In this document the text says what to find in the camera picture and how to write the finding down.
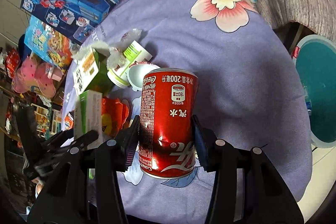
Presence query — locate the green white yogurt cup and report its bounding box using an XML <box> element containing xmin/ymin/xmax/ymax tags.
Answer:
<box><xmin>106</xmin><ymin>40</ymin><xmax>153</xmax><ymax>89</ymax></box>

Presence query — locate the green white small carton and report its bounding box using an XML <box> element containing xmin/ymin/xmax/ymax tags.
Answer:
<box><xmin>73</xmin><ymin>90</ymin><xmax>104</xmax><ymax>149</ymax></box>

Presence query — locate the pink butterfly wings toy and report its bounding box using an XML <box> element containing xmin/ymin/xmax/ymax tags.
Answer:
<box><xmin>11</xmin><ymin>56</ymin><xmax>64</xmax><ymax>99</ymax></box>

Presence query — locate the purple floral table cloth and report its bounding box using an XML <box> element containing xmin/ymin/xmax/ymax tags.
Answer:
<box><xmin>82</xmin><ymin>0</ymin><xmax>312</xmax><ymax>223</ymax></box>

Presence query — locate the red orange snack bag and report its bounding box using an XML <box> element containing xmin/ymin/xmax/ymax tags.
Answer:
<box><xmin>101</xmin><ymin>97</ymin><xmax>129</xmax><ymax>138</ymax></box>

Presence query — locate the light blue cartoon toy box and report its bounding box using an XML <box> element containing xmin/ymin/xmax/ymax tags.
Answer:
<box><xmin>24</xmin><ymin>16</ymin><xmax>72</xmax><ymax>73</ymax></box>

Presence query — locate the green white pastry box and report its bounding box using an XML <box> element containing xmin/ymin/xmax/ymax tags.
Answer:
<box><xmin>73</xmin><ymin>48</ymin><xmax>113</xmax><ymax>96</ymax></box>

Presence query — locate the red cola can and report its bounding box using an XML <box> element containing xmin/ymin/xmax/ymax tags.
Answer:
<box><xmin>138</xmin><ymin>68</ymin><xmax>198</xmax><ymax>179</ymax></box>

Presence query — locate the white plastic cup lid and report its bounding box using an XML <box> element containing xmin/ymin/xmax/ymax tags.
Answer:
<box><xmin>126</xmin><ymin>63</ymin><xmax>159</xmax><ymax>92</ymax></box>

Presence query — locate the teal plastic trash basin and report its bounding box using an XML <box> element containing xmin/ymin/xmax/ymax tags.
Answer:
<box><xmin>291</xmin><ymin>35</ymin><xmax>335</xmax><ymax>148</ymax></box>

